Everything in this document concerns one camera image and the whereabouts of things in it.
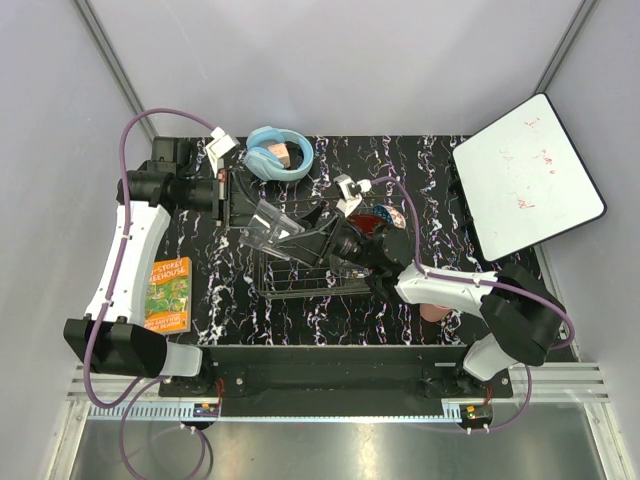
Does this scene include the light blue headphones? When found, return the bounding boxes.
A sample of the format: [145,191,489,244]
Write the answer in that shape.
[242,126,314,182]

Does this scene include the pink plastic cup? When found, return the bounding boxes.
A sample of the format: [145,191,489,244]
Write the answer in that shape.
[420,304,451,323]

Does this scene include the orange children's book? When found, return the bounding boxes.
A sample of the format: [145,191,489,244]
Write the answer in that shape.
[144,257,192,335]

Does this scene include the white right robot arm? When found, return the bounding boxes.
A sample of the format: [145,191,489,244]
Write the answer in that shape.
[273,205,571,397]

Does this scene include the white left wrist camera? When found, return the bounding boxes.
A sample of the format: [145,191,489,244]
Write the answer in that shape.
[205,127,239,176]

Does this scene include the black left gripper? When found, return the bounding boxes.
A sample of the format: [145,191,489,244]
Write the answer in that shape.
[177,167,275,228]

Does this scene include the red floral plate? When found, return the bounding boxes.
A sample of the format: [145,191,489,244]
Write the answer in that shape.
[347,213,390,241]

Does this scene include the pink wooden cube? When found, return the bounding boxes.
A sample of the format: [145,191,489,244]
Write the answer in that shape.
[267,142,291,169]

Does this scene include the metal wire dish rack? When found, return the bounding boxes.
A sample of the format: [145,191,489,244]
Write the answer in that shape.
[252,194,416,300]

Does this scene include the blue and red patterned bowl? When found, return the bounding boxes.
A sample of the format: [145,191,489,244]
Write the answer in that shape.
[372,204,406,229]

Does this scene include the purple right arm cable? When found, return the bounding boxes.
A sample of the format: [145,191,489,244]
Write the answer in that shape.
[367,175,576,436]

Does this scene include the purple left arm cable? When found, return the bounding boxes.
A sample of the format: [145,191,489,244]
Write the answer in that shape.
[82,107,221,476]

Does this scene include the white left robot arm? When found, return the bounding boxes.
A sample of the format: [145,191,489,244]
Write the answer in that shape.
[63,129,239,396]

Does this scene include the clear glass plate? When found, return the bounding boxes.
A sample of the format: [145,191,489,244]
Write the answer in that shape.
[330,256,371,288]

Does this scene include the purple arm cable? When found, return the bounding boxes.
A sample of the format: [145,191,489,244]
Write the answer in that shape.
[82,107,221,476]
[367,175,576,436]

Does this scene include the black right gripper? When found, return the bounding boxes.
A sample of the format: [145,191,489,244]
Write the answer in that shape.
[267,199,380,271]

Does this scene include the clear drinking glass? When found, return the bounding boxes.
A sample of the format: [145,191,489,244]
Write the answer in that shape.
[239,200,305,260]

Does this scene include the white whiteboard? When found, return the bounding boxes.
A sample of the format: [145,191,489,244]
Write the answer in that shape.
[453,93,607,262]

